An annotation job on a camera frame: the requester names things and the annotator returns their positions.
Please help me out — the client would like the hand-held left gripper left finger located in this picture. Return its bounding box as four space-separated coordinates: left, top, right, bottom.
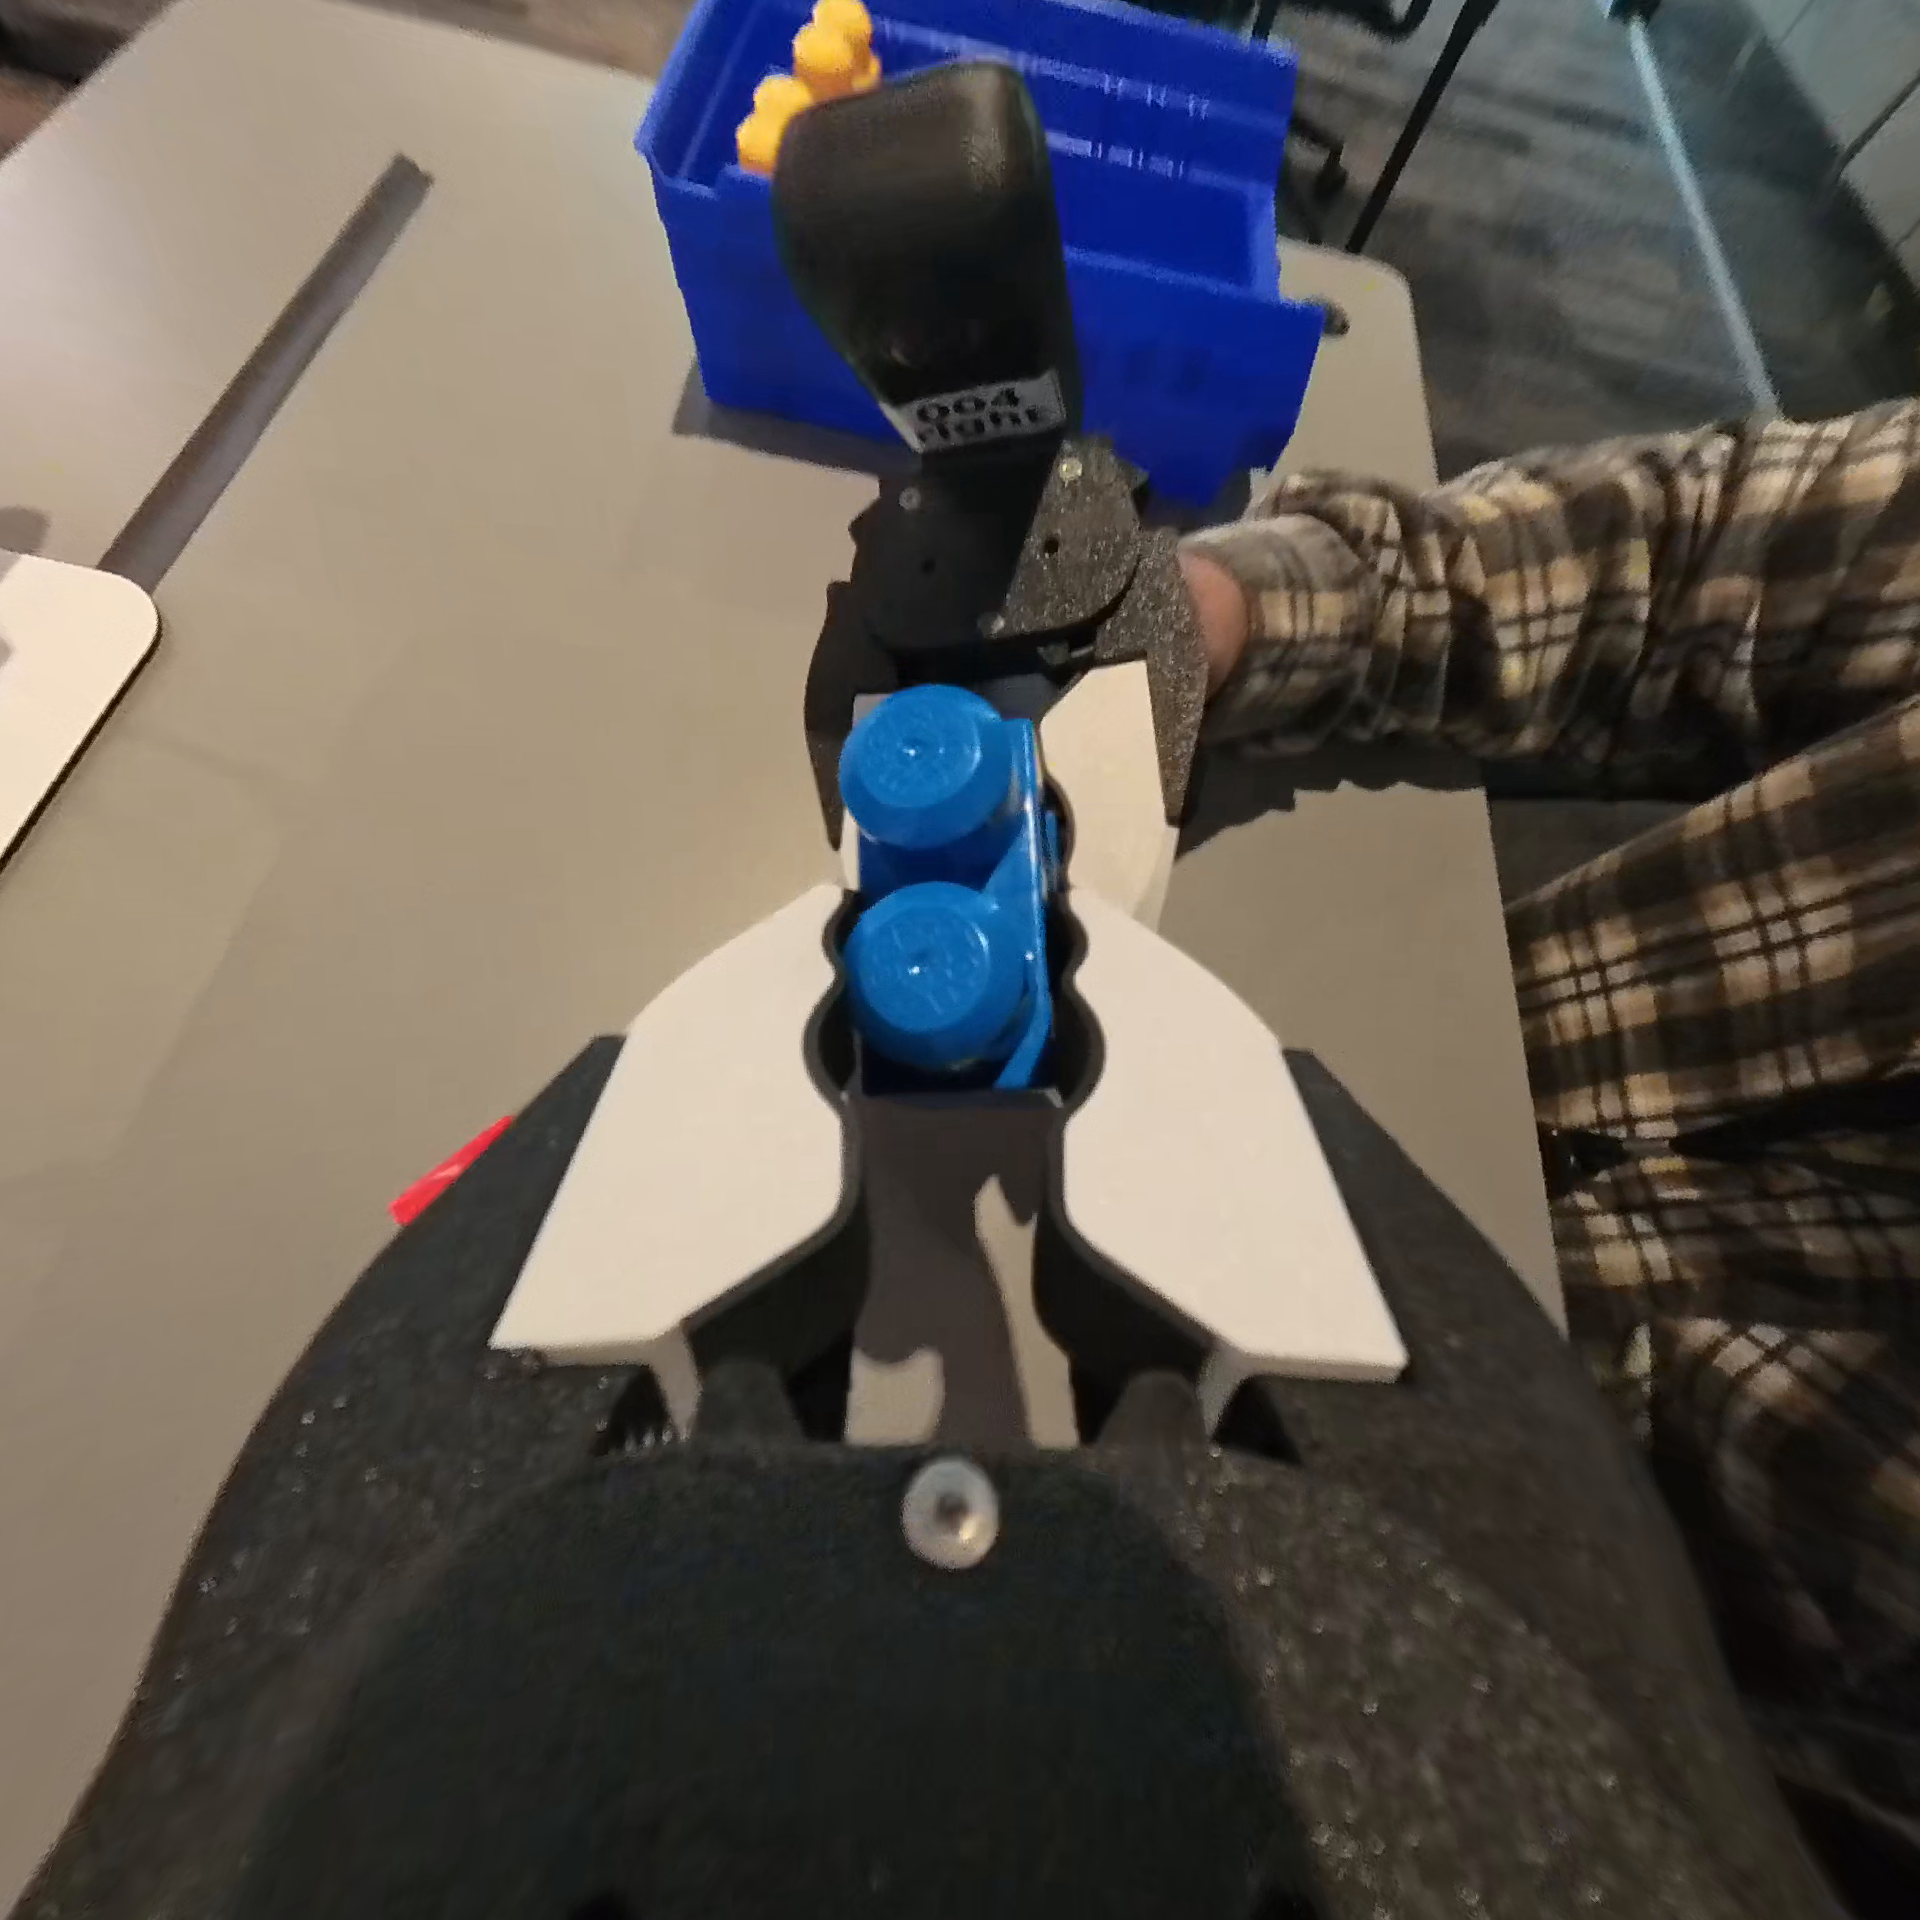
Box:
491 881 873 1372

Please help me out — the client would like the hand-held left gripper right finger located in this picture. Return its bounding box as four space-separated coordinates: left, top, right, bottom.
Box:
1049 884 1410 1382

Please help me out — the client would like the blue two-stud mega block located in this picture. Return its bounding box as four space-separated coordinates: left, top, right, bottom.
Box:
835 680 1078 1093

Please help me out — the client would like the red single-stud mega block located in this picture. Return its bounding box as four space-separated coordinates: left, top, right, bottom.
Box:
390 1116 514 1228

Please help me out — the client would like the blue plastic bin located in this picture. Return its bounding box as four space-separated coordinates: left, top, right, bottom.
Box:
632 0 1331 506

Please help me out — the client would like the cluster of yellow blocks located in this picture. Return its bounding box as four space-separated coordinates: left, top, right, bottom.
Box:
735 0 890 169

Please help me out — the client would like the person's right hand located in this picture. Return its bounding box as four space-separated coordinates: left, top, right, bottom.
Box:
1175 538 1257 705

